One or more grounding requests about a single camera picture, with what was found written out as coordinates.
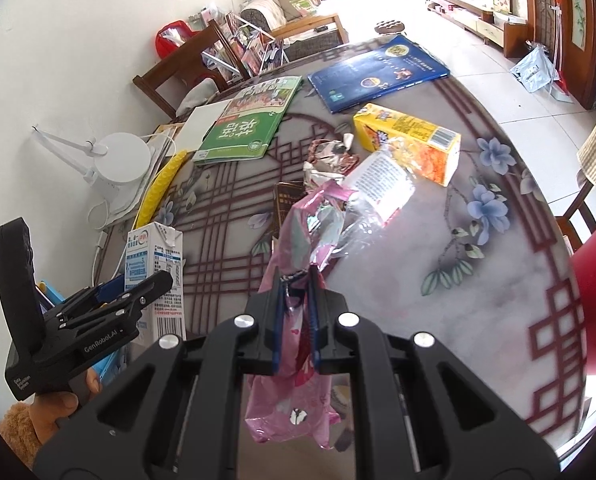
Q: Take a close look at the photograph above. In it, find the brown chocolate box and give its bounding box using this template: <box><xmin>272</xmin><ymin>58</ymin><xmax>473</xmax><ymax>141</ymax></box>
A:
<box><xmin>272</xmin><ymin>181</ymin><xmax>307</xmax><ymax>238</ymax></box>

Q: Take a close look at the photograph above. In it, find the pink plastic wrapper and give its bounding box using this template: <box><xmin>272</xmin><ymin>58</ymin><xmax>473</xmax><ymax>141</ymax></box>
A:
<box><xmin>245</xmin><ymin>180</ymin><xmax>353</xmax><ymax>450</ymax></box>

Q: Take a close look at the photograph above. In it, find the clear plastic bottle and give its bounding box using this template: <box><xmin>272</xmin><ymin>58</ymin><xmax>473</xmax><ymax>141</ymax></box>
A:
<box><xmin>331</xmin><ymin>148</ymin><xmax>415</xmax><ymax>259</ymax></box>

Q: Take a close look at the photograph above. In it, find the white blue milk carton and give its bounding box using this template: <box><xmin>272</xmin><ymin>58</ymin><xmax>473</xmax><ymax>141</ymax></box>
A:
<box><xmin>123</xmin><ymin>222</ymin><xmax>185</xmax><ymax>348</ymax></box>

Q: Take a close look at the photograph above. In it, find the yellow juice carton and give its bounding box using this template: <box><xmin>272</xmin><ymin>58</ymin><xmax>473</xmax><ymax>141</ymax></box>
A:
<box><xmin>353</xmin><ymin>103</ymin><xmax>462</xmax><ymax>188</ymax></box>

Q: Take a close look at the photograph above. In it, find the left hand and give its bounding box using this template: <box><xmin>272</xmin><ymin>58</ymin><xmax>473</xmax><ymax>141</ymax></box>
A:
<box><xmin>29</xmin><ymin>392</ymin><xmax>80</xmax><ymax>444</ymax></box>

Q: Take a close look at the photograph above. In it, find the yellow plastic ruler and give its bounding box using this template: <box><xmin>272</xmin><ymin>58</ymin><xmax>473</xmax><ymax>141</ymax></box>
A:
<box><xmin>132</xmin><ymin>150</ymin><xmax>191</xmax><ymax>229</ymax></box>

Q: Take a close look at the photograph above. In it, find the green textbook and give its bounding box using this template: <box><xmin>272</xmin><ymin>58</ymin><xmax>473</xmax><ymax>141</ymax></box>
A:
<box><xmin>193</xmin><ymin>76</ymin><xmax>302</xmax><ymax>164</ymax></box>

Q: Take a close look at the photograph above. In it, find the white paper sheet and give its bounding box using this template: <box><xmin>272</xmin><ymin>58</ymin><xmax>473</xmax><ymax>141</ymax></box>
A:
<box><xmin>174</xmin><ymin>100</ymin><xmax>231</xmax><ymax>152</ymax></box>

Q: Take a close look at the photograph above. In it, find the white desk lamp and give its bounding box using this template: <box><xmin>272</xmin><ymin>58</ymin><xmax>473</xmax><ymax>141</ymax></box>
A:
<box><xmin>31</xmin><ymin>127</ymin><xmax>151</xmax><ymax>203</ymax></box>

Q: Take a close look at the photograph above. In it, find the blue book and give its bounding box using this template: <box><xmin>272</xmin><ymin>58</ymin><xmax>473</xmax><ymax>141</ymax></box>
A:
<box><xmin>309</xmin><ymin>35</ymin><xmax>450</xmax><ymax>114</ymax></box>

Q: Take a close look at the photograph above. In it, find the magazine rack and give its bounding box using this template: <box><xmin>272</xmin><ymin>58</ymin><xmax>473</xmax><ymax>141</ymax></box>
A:
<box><xmin>195</xmin><ymin>9</ymin><xmax>289</xmax><ymax>82</ymax></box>

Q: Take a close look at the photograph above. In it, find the dark wooden chair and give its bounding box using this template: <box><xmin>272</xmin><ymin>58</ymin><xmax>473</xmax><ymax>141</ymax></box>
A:
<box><xmin>132</xmin><ymin>20</ymin><xmax>250</xmax><ymax>119</ymax></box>

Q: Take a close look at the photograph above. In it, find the wooden sofa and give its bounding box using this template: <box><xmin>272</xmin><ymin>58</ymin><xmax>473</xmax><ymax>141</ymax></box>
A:
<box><xmin>239</xmin><ymin>0</ymin><xmax>349</xmax><ymax>61</ymax></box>

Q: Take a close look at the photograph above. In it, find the small round wheeled stool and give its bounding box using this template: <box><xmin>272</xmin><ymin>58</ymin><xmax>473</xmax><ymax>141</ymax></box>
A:
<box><xmin>374</xmin><ymin>20</ymin><xmax>405</xmax><ymax>36</ymax></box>

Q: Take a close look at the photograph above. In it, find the blue plastic bag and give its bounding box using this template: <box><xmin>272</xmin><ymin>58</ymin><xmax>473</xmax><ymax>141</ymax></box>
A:
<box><xmin>510</xmin><ymin>44</ymin><xmax>573</xmax><ymax>103</ymax></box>

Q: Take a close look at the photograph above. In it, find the wooden TV cabinet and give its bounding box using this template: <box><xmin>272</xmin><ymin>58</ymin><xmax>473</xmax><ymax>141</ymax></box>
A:
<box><xmin>425</xmin><ymin>0</ymin><xmax>529</xmax><ymax>58</ymax></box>

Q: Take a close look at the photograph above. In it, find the white power cable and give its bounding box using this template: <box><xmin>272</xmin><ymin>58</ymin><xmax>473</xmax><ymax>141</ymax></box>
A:
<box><xmin>86</xmin><ymin>199</ymin><xmax>129</xmax><ymax>286</ymax></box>

